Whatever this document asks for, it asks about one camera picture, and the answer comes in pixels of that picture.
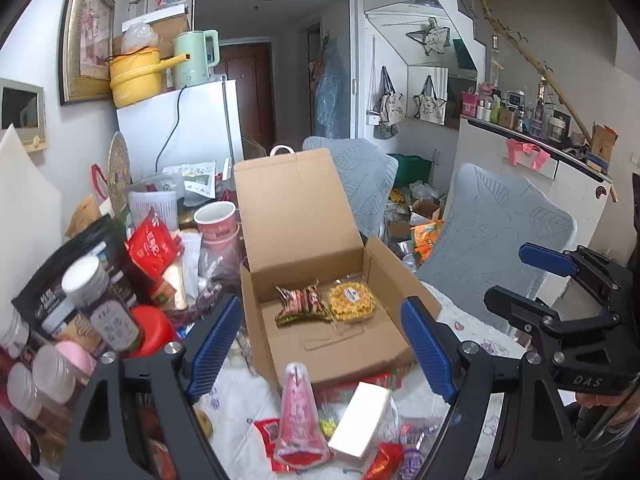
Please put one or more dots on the grey leaf-pattern chair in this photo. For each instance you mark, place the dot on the grey leaf-pattern chair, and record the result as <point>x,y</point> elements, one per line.
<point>495,240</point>
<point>360,175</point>

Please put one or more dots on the pale rectangular carton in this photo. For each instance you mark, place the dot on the pale rectangular carton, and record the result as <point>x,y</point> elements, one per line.
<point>360,425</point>

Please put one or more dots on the white wall box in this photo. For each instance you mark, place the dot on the white wall box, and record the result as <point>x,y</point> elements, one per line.
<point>372,118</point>

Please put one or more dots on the blue plastic garment cover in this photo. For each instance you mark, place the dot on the blue plastic garment cover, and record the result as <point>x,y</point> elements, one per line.
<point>332,90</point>

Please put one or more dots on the person's right forearm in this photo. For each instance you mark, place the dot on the person's right forearm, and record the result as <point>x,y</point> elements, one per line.
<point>605,427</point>

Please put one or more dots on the black pouch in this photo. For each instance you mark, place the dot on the black pouch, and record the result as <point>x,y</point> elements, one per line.
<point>45,305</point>

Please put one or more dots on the clear plastic bag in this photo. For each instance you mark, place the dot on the clear plastic bag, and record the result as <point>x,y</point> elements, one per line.
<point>137,37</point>

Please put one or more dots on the person's right hand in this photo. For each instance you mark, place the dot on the person's right hand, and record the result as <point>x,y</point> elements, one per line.
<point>600,401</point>

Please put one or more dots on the canvas tote bag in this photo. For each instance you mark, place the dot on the canvas tote bag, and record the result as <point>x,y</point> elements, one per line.
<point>391,105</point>

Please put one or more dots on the star-shaped bag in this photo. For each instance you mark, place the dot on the star-shaped bag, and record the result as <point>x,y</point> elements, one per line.
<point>432,40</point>

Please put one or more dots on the pink paper cup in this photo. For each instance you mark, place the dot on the pink paper cup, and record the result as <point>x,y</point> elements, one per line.
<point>222,242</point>
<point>215,217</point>

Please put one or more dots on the gold framed picture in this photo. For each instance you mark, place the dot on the gold framed picture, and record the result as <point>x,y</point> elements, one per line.
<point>87,35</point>

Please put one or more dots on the round woven mat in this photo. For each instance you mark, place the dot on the round woven mat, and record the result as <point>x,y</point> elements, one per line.
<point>120,170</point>

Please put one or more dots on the small printed cardboard box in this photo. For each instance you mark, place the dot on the small printed cardboard box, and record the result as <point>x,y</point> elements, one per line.
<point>602,147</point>

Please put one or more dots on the row of toiletry bottles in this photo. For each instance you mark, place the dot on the row of toiletry bottles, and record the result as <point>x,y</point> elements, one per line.
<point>520,110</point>

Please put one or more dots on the white foam board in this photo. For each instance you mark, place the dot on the white foam board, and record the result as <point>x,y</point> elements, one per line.
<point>25,210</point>

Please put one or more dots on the green white pouch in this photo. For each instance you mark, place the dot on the green white pouch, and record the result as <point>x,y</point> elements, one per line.
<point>197,182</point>

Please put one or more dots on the white quilted tablecloth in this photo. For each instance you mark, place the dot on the white quilted tablecloth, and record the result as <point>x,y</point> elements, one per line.
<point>240,410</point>

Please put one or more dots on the pile of floor packages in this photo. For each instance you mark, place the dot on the pile of floor packages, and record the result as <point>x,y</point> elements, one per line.
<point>415,205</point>

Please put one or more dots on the yellow pot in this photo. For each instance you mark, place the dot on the yellow pot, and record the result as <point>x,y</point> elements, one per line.
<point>135,77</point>

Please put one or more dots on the white cabinet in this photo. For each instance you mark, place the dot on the white cabinet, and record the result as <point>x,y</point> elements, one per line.
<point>580,195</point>

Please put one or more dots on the green bag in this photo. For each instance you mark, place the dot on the green bag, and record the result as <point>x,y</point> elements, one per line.
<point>410,167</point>

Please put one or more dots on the clear jar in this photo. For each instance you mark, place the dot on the clear jar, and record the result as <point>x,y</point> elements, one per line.
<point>12,335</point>
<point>52,375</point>
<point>22,390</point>

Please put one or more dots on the orange snack bags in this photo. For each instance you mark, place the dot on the orange snack bags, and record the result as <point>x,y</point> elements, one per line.
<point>427,240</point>

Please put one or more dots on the brown storage carton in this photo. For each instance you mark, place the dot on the brown storage carton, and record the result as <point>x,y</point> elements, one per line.
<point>170,27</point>

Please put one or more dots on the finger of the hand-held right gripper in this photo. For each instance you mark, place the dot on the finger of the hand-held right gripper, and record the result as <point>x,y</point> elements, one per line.
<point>545,259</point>
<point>520,310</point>

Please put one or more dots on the green electric kettle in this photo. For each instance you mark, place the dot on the green electric kettle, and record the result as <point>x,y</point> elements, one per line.
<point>192,60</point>

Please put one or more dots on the white refrigerator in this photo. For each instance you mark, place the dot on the white refrigerator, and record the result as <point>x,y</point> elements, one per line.
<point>200,125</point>

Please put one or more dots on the gold foil packet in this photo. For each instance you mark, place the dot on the gold foil packet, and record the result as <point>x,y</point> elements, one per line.
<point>175,287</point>

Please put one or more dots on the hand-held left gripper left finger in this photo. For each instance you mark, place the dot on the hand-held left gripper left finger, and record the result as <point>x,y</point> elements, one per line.
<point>215,350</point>

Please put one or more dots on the bamboo pole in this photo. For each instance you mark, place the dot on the bamboo pole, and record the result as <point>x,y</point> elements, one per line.
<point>565,100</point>

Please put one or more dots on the red canister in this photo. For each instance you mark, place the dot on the red canister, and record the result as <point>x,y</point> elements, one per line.
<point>155,332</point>

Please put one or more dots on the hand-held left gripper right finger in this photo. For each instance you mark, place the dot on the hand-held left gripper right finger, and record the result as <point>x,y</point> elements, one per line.
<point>425,350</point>

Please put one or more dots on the brown door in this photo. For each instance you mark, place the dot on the brown door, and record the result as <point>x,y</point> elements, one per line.
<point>247,95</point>

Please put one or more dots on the pink ribbon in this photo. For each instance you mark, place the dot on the pink ribbon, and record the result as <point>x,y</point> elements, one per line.
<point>527,152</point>

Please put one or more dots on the yellow round snack packet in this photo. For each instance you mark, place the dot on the yellow round snack packet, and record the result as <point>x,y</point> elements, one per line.
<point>352,300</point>

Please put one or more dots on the white slotted basket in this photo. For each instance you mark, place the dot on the white slotted basket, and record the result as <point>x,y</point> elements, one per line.
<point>155,205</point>

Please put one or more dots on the pink triangular snack packet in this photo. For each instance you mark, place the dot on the pink triangular snack packet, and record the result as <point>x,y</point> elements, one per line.
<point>300,420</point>

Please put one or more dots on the dark label jar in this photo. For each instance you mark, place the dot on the dark label jar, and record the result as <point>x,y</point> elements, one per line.
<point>112,325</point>

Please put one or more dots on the striped snack packet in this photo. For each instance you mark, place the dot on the striped snack packet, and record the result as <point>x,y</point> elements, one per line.
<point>300,305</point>

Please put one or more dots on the red foil packet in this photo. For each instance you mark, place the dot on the red foil packet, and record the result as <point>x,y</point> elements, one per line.
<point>150,247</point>

